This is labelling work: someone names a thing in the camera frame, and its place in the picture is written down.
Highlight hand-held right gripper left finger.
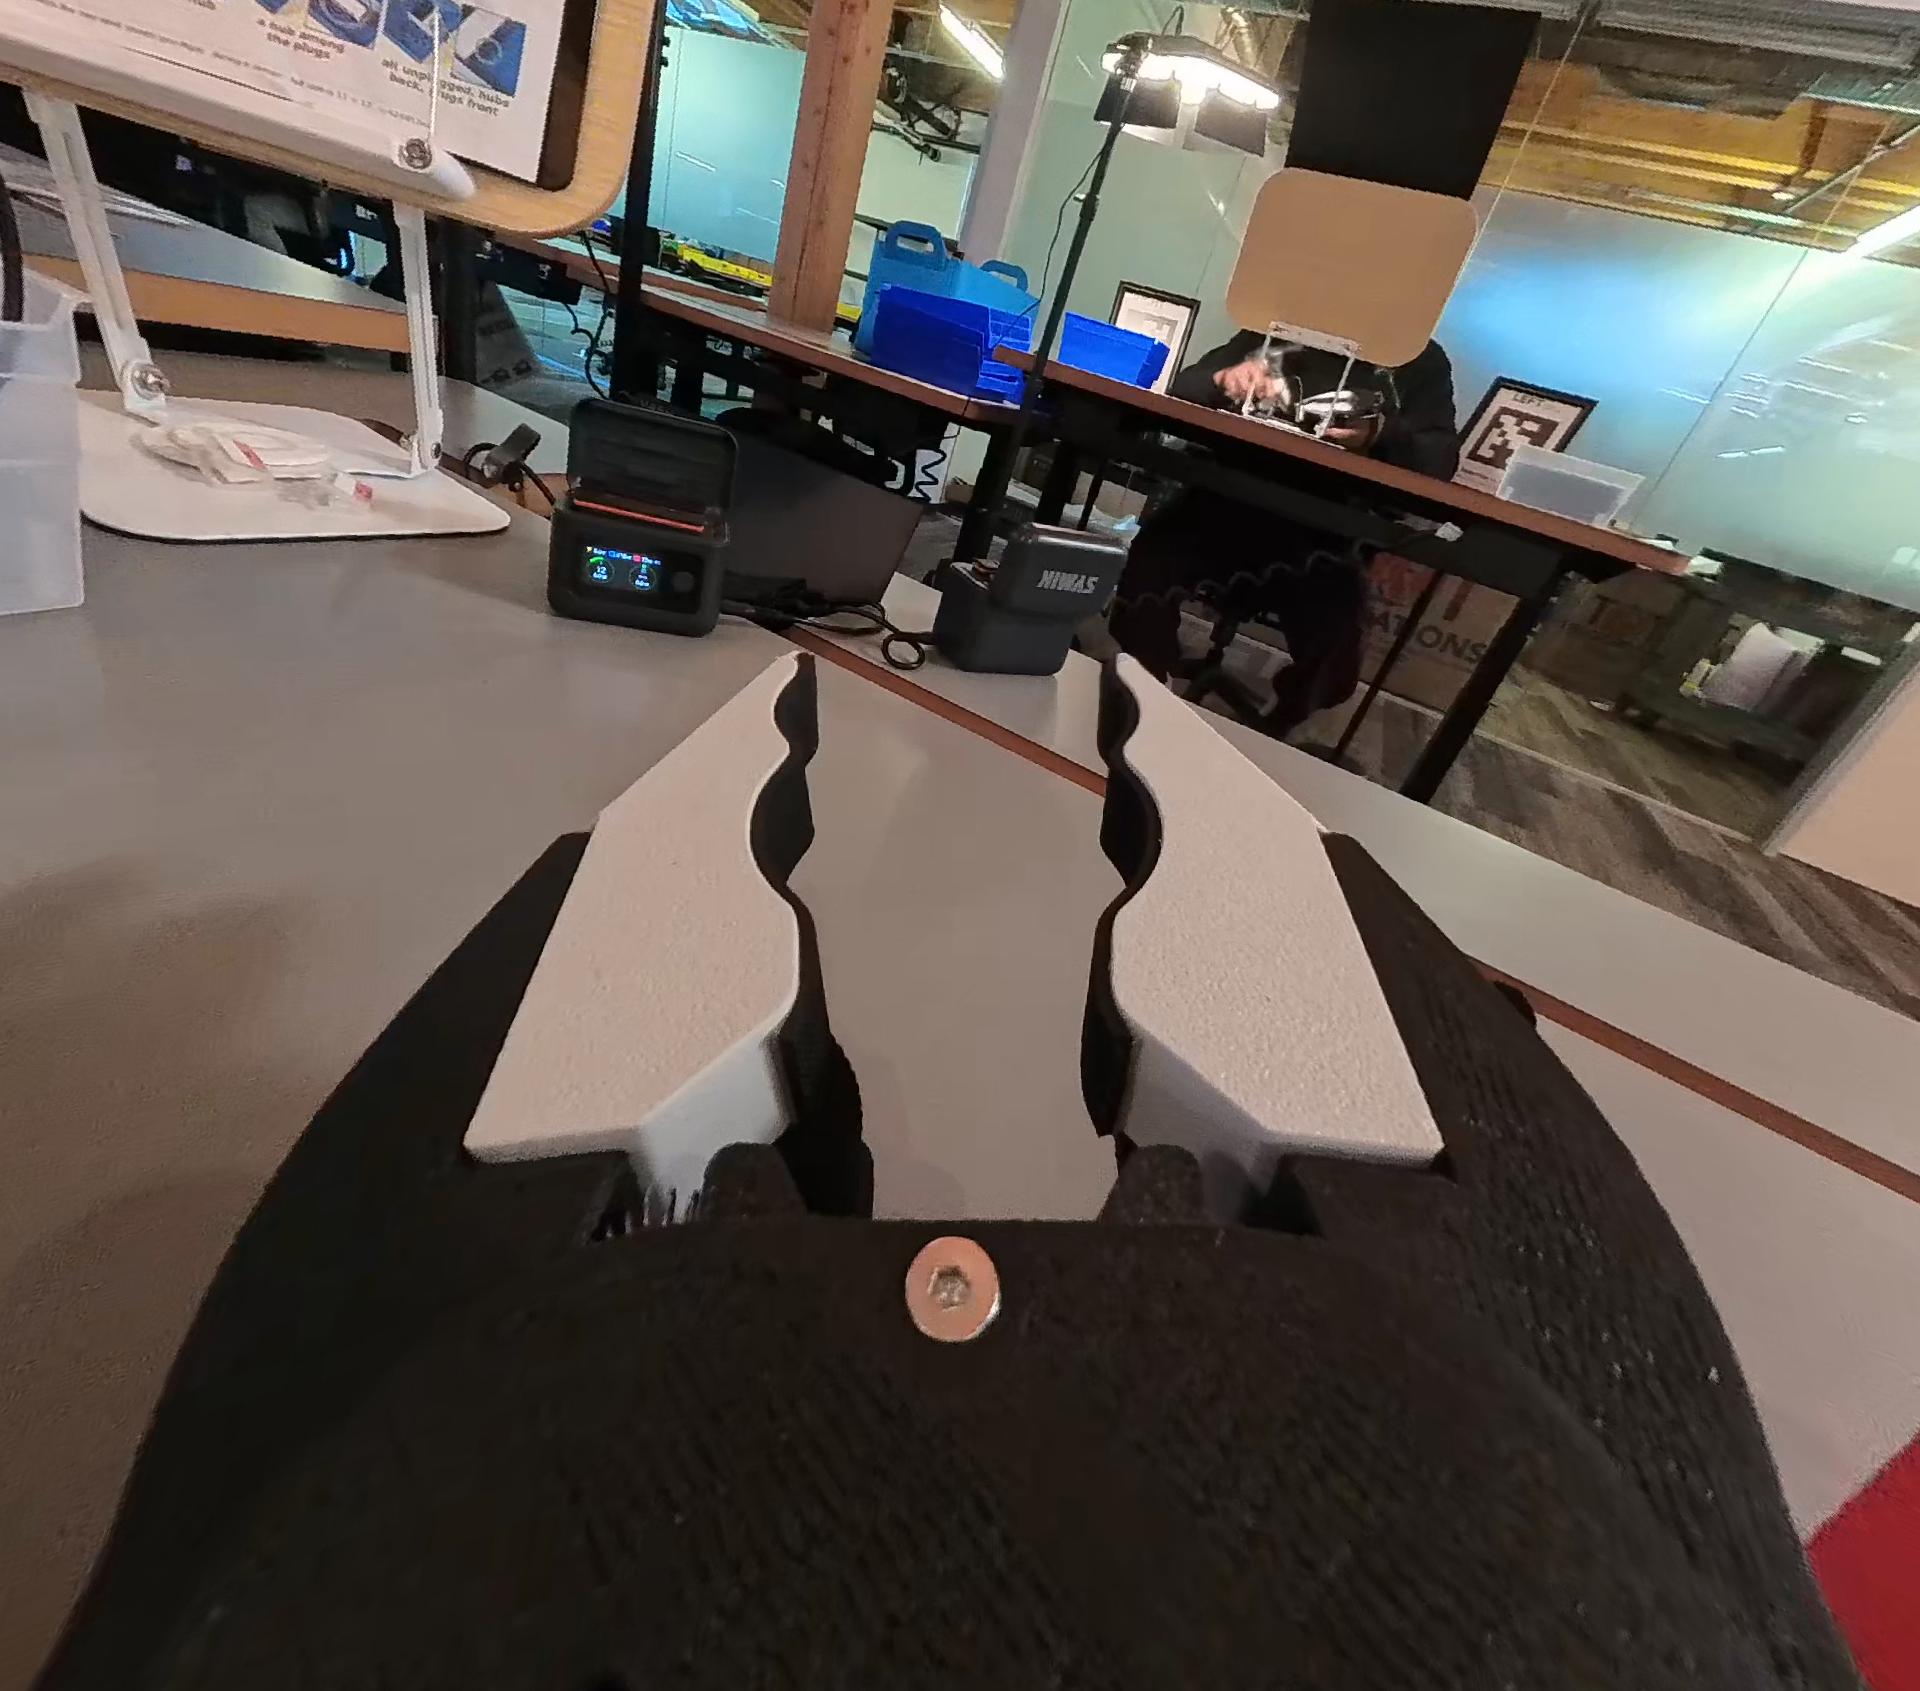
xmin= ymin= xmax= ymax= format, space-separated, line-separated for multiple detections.
xmin=462 ymin=650 xmax=830 ymax=1196

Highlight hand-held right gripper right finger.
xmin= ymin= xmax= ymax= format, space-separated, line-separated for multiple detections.
xmin=1081 ymin=654 xmax=1447 ymax=1196

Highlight black charging case with screen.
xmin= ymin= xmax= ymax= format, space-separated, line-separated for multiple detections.
xmin=544 ymin=396 xmax=739 ymax=642

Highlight cardboard box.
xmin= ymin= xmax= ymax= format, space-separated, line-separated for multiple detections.
xmin=1354 ymin=556 xmax=1527 ymax=714

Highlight grey battery charger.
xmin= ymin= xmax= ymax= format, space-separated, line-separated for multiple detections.
xmin=930 ymin=522 xmax=1130 ymax=678

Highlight wooden desk with black legs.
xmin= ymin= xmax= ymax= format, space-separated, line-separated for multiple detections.
xmin=992 ymin=346 xmax=1698 ymax=812
xmin=494 ymin=228 xmax=1038 ymax=524

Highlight clear plastic box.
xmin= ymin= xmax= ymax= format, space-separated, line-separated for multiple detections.
xmin=1495 ymin=442 xmax=1647 ymax=526

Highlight metal utility cart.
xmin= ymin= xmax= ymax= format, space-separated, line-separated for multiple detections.
xmin=1623 ymin=548 xmax=1896 ymax=776

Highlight framed printed tag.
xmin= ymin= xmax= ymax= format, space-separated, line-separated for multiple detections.
xmin=1108 ymin=282 xmax=1202 ymax=392
xmin=1457 ymin=376 xmax=1598 ymax=482

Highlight blue plastic bin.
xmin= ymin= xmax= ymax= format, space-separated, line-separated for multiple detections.
xmin=1054 ymin=312 xmax=1182 ymax=394

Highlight small clear plastic bags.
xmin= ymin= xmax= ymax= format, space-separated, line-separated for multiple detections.
xmin=137 ymin=420 xmax=373 ymax=512

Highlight stack of blue plastic bins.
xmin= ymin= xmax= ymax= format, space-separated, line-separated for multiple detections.
xmin=852 ymin=218 xmax=1044 ymax=404

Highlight clear plastic container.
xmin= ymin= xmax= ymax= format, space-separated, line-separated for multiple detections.
xmin=0 ymin=270 xmax=88 ymax=620

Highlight red box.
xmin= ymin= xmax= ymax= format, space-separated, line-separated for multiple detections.
xmin=1803 ymin=1434 xmax=1920 ymax=1691

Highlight studio light on stand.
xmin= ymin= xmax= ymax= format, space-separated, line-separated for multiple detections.
xmin=990 ymin=31 xmax=1290 ymax=674

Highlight black charger cable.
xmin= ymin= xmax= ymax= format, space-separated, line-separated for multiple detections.
xmin=716 ymin=588 xmax=937 ymax=676

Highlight black wall panel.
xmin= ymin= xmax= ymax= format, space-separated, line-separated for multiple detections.
xmin=1285 ymin=0 xmax=1544 ymax=212

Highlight wooden post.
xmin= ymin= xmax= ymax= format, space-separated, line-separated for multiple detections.
xmin=764 ymin=0 xmax=942 ymax=332

